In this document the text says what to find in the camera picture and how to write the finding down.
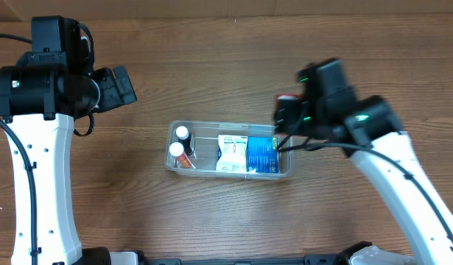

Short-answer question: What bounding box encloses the red packet box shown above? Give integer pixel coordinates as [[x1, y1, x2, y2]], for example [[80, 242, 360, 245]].
[[276, 93, 302, 101]]

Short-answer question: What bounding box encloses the blue packet box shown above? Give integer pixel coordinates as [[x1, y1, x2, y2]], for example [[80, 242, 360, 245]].
[[247, 136, 279, 174]]

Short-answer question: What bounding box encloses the white packet box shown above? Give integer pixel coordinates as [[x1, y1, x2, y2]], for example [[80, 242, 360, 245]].
[[216, 135, 248, 173]]

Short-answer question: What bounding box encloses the dark bottle white cap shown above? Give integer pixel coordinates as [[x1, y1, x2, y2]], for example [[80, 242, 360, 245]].
[[175, 126, 194, 155]]

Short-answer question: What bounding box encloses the orange bottle white cap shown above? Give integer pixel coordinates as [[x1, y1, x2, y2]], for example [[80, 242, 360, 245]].
[[169, 142, 192, 169]]

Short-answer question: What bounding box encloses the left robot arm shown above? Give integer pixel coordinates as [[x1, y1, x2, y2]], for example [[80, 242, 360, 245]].
[[0, 16, 141, 265]]

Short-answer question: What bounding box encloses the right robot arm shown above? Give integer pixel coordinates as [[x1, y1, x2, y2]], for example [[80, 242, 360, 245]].
[[274, 58, 453, 264]]

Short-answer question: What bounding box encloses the clear plastic container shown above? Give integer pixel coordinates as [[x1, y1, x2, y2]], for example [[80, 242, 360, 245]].
[[164, 120, 294, 180]]

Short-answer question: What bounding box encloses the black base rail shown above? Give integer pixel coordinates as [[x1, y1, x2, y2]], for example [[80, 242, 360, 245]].
[[108, 250, 359, 265]]

